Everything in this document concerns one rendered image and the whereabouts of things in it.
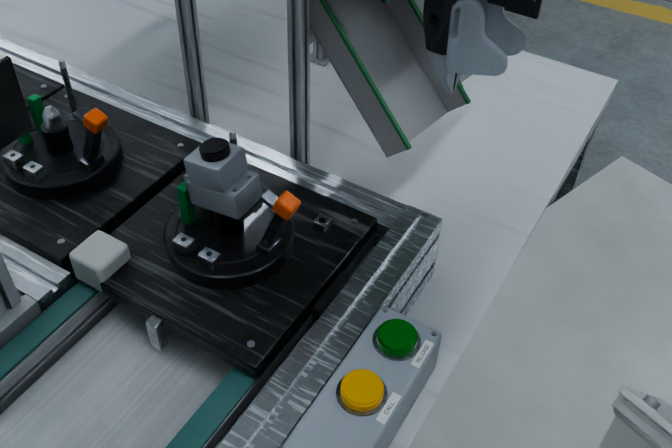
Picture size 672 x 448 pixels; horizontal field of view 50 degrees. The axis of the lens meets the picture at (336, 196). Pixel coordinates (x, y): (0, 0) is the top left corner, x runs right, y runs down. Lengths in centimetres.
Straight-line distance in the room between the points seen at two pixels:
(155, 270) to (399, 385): 28
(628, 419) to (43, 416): 53
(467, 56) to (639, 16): 303
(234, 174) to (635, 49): 270
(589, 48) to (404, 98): 234
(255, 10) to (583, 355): 91
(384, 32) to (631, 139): 190
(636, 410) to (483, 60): 28
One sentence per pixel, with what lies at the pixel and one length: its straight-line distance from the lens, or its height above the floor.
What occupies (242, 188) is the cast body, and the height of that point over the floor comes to 107.
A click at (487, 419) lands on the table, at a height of 86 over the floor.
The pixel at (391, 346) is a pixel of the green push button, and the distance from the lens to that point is 72.
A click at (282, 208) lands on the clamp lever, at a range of 70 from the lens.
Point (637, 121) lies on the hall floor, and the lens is 286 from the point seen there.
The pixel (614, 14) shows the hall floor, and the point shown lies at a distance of 354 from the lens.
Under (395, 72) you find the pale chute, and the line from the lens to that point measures 94.
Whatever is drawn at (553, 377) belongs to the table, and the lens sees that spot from 87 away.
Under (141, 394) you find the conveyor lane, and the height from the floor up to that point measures 92.
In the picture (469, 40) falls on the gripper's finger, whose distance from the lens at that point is 55.
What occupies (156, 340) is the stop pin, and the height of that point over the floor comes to 94.
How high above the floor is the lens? 155
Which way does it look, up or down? 42 degrees down
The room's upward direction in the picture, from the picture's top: 2 degrees clockwise
